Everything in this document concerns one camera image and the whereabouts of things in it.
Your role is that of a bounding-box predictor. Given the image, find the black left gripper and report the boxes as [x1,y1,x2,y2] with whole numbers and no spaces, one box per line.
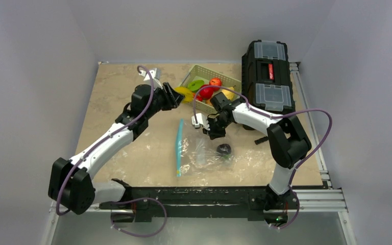
[144,82,183,119]

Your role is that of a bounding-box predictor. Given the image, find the green yellow fake mango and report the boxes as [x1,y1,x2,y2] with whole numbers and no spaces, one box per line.
[174,86,194,103]

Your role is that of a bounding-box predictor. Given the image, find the dark purple fake fruit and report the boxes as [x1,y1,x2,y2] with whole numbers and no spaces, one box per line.
[216,143,232,159]

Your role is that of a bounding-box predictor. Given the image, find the red fake apple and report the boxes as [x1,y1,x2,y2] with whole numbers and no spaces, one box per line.
[199,87,214,100]

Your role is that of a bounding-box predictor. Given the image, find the yellow fake lemon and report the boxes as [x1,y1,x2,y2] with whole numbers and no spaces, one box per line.
[221,87,235,101]

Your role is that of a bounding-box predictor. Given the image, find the clear zip bag blue seal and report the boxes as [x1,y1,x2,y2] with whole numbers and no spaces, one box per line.
[176,118,237,178]

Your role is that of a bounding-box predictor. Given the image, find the red orange fake tomato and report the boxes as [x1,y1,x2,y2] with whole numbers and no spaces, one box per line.
[195,95,204,102]

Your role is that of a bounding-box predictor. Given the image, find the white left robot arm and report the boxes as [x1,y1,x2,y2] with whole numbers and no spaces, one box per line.
[48,82,184,215]

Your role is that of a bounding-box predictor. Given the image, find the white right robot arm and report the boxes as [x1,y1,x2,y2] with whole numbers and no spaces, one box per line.
[192,93,312,208]

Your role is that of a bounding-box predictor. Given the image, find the green perforated plastic basket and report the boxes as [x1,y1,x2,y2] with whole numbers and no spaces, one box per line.
[179,65,242,114]

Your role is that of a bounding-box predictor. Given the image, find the black toolbox clear lids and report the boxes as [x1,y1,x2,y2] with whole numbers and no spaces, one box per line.
[241,40,296,115]

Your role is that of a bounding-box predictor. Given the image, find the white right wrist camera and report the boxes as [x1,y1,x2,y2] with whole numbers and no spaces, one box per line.
[191,113,210,131]

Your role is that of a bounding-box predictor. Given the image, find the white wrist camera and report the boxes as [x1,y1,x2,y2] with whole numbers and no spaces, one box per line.
[140,68,162,89]
[191,113,210,131]

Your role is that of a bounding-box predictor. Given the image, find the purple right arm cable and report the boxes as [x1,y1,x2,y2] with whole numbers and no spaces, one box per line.
[192,85,333,187]

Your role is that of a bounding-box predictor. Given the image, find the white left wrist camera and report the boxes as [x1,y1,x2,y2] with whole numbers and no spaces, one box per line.
[140,68,162,89]

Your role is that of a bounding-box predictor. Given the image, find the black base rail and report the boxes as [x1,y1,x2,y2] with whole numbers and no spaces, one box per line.
[100,184,300,224]

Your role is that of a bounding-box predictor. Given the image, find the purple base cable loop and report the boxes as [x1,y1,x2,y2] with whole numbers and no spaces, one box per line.
[110,198,167,238]

